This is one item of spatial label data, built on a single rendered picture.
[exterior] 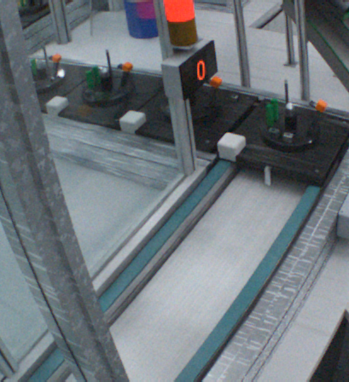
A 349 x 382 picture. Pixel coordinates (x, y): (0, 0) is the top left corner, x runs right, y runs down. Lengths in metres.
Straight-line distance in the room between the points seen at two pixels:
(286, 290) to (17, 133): 0.73
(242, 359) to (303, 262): 0.22
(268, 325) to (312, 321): 0.15
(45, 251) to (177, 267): 0.76
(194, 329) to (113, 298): 0.15
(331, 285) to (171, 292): 0.30
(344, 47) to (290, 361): 0.84
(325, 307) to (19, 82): 0.86
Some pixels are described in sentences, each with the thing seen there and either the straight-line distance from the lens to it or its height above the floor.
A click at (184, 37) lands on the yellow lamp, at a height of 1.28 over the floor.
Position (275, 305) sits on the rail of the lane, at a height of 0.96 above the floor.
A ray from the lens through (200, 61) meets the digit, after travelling 1.05.
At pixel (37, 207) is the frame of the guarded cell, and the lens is 0.31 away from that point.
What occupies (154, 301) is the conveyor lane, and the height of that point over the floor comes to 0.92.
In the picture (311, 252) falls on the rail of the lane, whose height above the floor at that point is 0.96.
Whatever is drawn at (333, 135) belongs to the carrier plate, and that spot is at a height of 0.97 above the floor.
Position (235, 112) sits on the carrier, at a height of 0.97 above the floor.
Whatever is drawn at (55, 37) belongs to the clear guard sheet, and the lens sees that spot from 0.82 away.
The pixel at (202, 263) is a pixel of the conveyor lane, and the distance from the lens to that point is 1.07.
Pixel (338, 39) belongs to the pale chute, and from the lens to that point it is 1.49.
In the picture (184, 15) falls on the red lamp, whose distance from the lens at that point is 1.00.
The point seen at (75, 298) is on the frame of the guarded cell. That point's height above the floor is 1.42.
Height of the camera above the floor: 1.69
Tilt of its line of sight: 39 degrees down
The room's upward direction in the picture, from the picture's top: 9 degrees counter-clockwise
